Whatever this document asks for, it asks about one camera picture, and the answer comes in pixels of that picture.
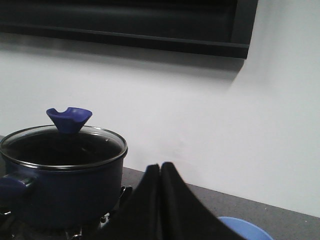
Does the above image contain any dark blue cooking pot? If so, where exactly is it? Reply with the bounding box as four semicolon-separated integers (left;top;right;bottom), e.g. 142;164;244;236
0;153;126;229

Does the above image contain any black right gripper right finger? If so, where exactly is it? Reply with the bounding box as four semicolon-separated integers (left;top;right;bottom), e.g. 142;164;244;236
159;162;243;240

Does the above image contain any light blue ribbed cup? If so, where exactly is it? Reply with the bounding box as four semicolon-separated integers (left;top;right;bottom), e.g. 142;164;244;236
218;216;273;240

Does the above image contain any black pot support grate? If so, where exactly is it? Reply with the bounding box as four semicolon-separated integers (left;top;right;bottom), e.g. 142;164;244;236
0;186;133;240

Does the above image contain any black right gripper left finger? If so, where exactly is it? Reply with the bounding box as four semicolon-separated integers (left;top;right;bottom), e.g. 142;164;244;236
94;164;160;240

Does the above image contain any glass lid with blue knob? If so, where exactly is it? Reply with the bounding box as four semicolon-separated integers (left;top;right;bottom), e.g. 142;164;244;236
0;107;128;170

